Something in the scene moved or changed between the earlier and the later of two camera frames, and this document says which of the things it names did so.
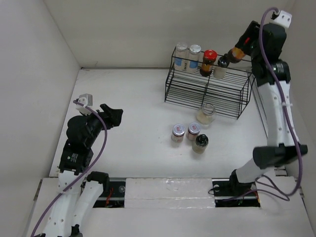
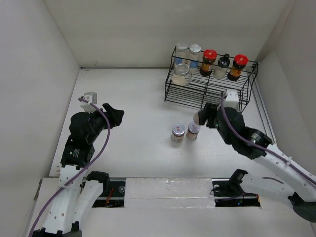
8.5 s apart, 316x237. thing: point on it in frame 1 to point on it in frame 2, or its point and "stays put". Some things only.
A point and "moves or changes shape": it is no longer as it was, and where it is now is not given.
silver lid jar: [194, 130] stays put
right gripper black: [253, 31] to [210, 109]
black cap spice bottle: [201, 144] to [196, 118]
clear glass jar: [207, 115] moves or changes shape
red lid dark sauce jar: [210, 56] stays put
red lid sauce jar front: [235, 55] to [240, 62]
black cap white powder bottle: [220, 71] stays put
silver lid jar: [178, 131] stays put
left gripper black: [115, 114] stays put
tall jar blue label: [192, 66] stays put
